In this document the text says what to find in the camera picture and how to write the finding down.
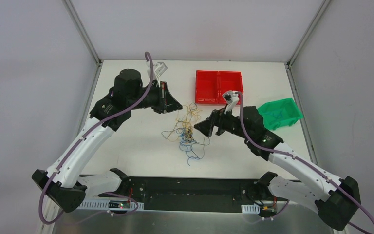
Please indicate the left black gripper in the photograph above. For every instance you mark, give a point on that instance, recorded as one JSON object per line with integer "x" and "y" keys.
{"x": 163, "y": 97}

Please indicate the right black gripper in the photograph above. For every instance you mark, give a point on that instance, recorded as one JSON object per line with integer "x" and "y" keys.
{"x": 219, "y": 121}

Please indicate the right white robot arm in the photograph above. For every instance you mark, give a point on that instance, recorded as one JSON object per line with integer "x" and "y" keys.
{"x": 332, "y": 198}

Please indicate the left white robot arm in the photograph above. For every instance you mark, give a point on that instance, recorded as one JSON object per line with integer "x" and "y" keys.
{"x": 62, "y": 182}

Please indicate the left red bin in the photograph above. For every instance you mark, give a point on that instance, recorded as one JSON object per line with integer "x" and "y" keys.
{"x": 206, "y": 87}

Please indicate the red bin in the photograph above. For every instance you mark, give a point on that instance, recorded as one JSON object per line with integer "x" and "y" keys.
{"x": 206, "y": 87}
{"x": 229, "y": 80}

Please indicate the right red bin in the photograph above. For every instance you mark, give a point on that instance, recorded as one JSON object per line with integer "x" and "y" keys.
{"x": 229, "y": 80}

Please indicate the green plastic bin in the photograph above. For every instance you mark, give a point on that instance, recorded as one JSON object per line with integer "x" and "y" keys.
{"x": 280, "y": 113}

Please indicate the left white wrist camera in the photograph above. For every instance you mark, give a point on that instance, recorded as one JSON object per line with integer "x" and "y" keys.
{"x": 158, "y": 69}

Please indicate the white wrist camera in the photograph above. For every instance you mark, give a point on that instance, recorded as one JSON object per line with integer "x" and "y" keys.
{"x": 158, "y": 69}
{"x": 231, "y": 98}

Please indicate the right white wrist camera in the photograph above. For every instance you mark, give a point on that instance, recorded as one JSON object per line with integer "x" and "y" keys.
{"x": 231, "y": 98}

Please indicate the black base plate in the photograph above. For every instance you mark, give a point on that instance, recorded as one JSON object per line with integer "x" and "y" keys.
{"x": 194, "y": 194}

